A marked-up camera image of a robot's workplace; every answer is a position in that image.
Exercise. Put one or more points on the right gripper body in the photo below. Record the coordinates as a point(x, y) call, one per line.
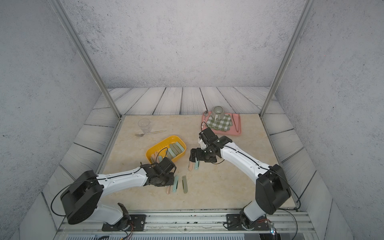
point(204, 155)

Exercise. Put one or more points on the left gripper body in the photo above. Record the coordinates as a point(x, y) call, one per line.
point(166, 180)

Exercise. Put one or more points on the teal folding fruit knife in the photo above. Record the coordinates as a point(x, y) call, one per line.
point(175, 184)

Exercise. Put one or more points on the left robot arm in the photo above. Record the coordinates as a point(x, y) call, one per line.
point(81, 199)

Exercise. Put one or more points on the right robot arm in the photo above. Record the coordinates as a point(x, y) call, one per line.
point(271, 186)

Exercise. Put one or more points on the yellow plastic storage box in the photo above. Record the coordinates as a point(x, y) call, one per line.
point(163, 149)

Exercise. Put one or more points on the olive knife in box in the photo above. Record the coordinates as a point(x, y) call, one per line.
point(174, 149)

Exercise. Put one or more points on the green checkered cloth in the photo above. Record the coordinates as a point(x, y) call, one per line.
point(223, 125)

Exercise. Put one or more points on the pink plastic tray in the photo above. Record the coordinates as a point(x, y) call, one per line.
point(230, 132)

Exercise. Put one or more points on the striped ceramic cup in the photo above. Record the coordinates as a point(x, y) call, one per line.
point(217, 113)

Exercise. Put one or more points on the clear plastic cup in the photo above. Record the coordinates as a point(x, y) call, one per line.
point(145, 125)

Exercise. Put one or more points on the pink handled spoon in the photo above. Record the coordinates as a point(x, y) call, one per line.
point(205, 114)

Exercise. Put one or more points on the wooden handled spoon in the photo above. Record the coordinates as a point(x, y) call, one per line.
point(149, 133)

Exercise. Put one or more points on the aluminium rail base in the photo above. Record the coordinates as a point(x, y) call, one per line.
point(197, 224)

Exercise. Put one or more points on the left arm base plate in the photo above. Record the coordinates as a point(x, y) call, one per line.
point(133, 223)

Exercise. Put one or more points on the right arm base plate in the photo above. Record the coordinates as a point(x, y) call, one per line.
point(238, 222)

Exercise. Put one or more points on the right aluminium frame post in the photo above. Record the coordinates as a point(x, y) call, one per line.
point(308, 7)

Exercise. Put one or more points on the aluminium frame post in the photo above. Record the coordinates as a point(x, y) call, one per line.
point(308, 7)
point(70, 30)

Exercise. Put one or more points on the left aluminium frame post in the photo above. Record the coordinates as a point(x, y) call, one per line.
point(70, 30)

